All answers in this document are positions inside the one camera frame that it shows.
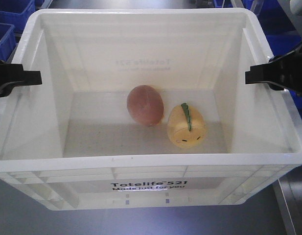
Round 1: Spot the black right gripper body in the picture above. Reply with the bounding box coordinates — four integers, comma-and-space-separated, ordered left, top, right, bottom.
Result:
287, 40, 302, 96

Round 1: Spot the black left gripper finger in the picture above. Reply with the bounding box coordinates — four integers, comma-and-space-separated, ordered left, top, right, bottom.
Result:
0, 60, 42, 98

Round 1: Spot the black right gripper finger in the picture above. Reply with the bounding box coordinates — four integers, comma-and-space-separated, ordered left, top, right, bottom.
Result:
245, 56, 292, 90

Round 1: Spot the yellow dinosaur plush toy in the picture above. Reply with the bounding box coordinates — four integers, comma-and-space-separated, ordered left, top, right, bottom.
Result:
167, 103, 207, 148

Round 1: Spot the white plastic tote box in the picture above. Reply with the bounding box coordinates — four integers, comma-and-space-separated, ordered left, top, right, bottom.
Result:
0, 8, 302, 211

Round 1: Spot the brown burger plush toy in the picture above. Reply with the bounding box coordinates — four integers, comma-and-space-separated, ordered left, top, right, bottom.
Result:
127, 85, 164, 126

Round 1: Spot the blue bin at right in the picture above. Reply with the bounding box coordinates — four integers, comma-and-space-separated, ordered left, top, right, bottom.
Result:
243, 0, 302, 111

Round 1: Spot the blue plastic bin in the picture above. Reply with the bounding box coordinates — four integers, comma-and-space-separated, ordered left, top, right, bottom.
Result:
0, 23, 16, 61
0, 0, 35, 33

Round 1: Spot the grey metal shelf frame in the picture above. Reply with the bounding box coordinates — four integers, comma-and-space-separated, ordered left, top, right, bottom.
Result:
273, 165, 302, 235

